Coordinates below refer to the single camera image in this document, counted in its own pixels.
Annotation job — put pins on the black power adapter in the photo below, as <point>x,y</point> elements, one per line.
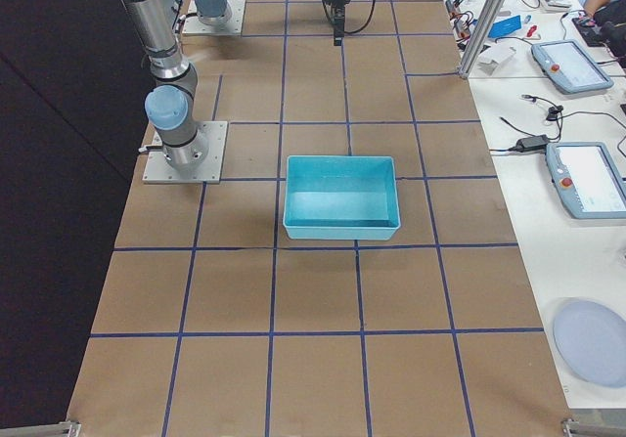
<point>532,143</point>

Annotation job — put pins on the near teach pendant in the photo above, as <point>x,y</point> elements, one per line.
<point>587,180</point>

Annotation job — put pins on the lavender round plate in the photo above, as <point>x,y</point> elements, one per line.
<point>591,339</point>

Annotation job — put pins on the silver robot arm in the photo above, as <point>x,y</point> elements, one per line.
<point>169,105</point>
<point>213,12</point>

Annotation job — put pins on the far teach pendant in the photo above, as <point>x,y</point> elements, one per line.
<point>571,69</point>

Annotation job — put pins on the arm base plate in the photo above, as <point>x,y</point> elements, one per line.
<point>197,162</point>
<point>229,24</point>

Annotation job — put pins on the aluminium frame post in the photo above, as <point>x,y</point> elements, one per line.
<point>476,42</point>

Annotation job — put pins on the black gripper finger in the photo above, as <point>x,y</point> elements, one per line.
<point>338,25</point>

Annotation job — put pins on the light blue plastic bin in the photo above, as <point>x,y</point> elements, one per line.
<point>341,197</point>

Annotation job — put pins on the teach pendant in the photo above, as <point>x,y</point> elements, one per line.
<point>587,180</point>
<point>571,69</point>

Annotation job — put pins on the white cardboard box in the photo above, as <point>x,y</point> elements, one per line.
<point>494,57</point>

